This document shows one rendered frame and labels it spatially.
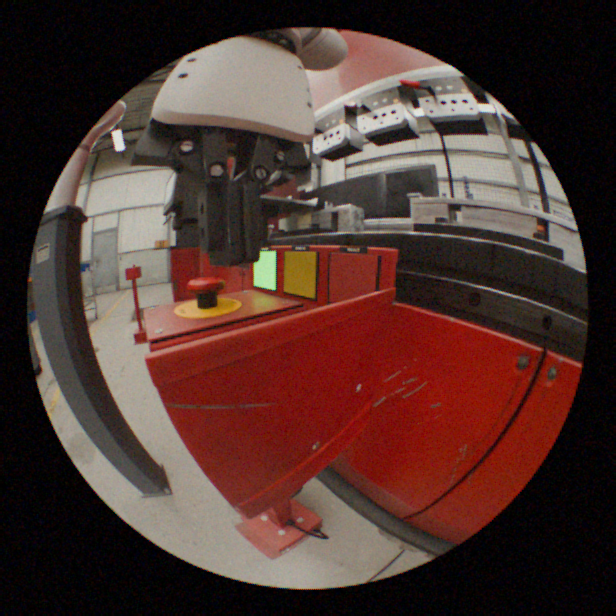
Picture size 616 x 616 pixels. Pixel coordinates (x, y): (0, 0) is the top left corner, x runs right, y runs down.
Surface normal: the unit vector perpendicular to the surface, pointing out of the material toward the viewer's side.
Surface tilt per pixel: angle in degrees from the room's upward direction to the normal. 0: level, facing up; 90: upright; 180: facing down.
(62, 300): 90
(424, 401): 90
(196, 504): 0
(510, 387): 90
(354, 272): 90
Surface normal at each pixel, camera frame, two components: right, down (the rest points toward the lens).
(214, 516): 0.03, -0.96
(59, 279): 1.00, 0.05
